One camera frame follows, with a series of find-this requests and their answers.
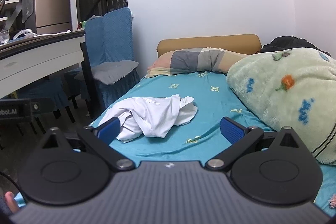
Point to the person's left hand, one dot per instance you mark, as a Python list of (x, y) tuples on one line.
[(11, 203)]

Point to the white plastic bag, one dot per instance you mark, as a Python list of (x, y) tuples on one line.
[(25, 33)]

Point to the plaid pillow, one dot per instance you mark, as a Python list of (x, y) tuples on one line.
[(189, 61)]

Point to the small green container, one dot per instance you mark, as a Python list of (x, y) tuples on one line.
[(83, 24)]

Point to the white shirt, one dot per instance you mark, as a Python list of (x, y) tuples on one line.
[(152, 119)]

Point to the pink fluffy cloth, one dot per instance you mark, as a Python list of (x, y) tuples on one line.
[(332, 201)]

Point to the tan headboard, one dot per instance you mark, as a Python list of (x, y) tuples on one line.
[(210, 41)]

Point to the teal printed bed sheet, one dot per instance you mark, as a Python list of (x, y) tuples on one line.
[(210, 113)]

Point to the clear drinking glass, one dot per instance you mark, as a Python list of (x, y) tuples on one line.
[(4, 36)]

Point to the bronze refrigerator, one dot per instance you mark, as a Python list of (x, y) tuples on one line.
[(52, 3)]

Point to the dark clothing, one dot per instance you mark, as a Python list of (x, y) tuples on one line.
[(286, 43)]

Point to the white table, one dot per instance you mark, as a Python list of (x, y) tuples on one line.
[(39, 61)]

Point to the grey seat cushion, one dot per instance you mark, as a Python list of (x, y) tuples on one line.
[(113, 71)]

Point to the green fleece printed blanket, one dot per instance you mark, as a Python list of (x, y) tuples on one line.
[(275, 98)]

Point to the blue covered chair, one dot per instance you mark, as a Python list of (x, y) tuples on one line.
[(47, 92), (110, 35)]

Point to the grey hanging cloth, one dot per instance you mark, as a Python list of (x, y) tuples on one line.
[(27, 3)]

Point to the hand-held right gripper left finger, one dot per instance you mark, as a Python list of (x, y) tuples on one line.
[(109, 127)]

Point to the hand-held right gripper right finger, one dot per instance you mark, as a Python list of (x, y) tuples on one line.
[(232, 132)]

